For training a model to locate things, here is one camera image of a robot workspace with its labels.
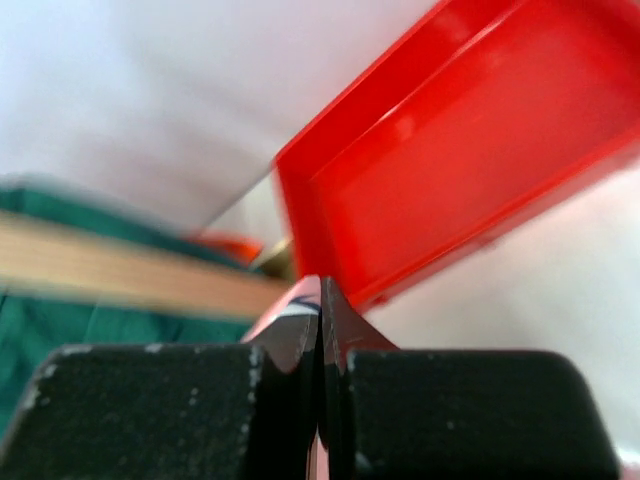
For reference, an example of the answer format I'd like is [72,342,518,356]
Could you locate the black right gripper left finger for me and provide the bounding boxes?
[0,275,321,480]

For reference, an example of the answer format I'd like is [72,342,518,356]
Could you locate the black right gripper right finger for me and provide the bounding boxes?
[320,277,622,479]

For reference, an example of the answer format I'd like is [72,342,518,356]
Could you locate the pink shark print shorts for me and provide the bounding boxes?
[241,275,321,343]

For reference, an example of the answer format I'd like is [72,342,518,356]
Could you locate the orange shorts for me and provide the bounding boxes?
[189,231,264,265]

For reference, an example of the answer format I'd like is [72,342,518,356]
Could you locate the green shorts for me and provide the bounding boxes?
[0,184,261,431]

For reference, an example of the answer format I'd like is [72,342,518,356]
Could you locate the wooden clothes rack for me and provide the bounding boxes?
[1,213,289,321]

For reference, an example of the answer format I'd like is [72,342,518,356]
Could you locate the red plastic bin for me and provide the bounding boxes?
[274,1,639,310]

